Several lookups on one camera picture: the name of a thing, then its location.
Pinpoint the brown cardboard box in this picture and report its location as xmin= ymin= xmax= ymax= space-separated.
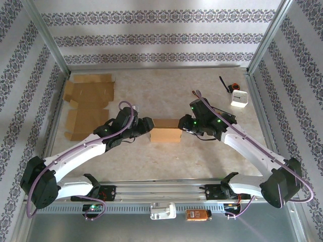
xmin=62 ymin=73 xmax=116 ymax=141
xmin=150 ymin=118 xmax=183 ymax=144

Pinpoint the white square clock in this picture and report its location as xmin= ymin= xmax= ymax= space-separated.
xmin=231 ymin=90 xmax=249 ymax=109

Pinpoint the white plastic holder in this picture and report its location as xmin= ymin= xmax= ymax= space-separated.
xmin=149 ymin=201 xmax=177 ymax=221

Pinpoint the controller board green light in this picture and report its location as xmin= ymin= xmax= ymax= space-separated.
xmin=82 ymin=204 xmax=103 ymax=212

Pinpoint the orange battery pack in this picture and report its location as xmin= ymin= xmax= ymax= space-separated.
xmin=185 ymin=209 xmax=211 ymax=222

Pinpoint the grey metal sheet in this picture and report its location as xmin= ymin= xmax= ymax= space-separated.
xmin=24 ymin=213 xmax=305 ymax=242

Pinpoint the small black orange strap device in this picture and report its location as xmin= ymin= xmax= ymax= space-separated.
xmin=219 ymin=76 xmax=241 ymax=93

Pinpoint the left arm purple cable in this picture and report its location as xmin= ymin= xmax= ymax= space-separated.
xmin=26 ymin=100 xmax=136 ymax=221

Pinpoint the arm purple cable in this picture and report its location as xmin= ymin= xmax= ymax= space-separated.
xmin=195 ymin=90 xmax=315 ymax=220
xmin=26 ymin=100 xmax=136 ymax=221

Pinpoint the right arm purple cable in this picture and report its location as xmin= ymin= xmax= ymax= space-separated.
xmin=195 ymin=90 xmax=315 ymax=220

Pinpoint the aluminium side rail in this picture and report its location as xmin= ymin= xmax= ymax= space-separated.
xmin=37 ymin=72 xmax=72 ymax=184
xmin=246 ymin=72 xmax=288 ymax=182

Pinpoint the aluminium mounting rail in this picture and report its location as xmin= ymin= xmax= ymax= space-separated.
xmin=24 ymin=179 xmax=297 ymax=203

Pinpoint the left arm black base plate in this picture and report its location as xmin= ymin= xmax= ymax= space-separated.
xmin=70 ymin=185 xmax=117 ymax=202

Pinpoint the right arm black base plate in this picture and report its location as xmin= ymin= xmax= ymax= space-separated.
xmin=205 ymin=184 xmax=252 ymax=202

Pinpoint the slotted grey cable duct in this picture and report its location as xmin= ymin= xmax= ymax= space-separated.
xmin=34 ymin=203 xmax=225 ymax=215

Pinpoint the controller board with wires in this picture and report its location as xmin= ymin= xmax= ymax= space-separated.
xmin=223 ymin=201 xmax=243 ymax=214

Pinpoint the aluminium frame post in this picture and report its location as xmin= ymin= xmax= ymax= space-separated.
xmin=21 ymin=0 xmax=72 ymax=76
xmin=246 ymin=0 xmax=296 ymax=74

